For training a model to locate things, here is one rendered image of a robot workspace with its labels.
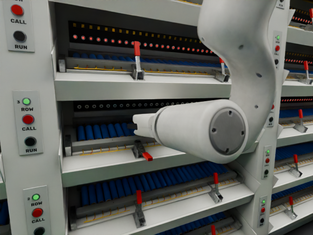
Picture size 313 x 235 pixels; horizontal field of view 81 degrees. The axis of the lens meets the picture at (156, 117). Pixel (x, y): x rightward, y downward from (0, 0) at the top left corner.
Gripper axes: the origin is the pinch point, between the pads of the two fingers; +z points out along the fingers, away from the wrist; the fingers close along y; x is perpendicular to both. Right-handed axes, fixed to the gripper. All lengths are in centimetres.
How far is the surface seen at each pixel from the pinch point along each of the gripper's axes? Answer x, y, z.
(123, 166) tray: 9.5, 7.7, -5.3
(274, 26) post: -29, -42, -11
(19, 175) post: 7.7, 28.1, -5.9
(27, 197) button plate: 12.5, 27.2, -5.5
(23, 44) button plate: -16.4, 25.4, -9.2
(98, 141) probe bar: 3.4, 12.6, -1.4
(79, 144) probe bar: 3.7, 17.0, -1.8
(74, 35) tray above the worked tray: -25.2, 16.5, 5.8
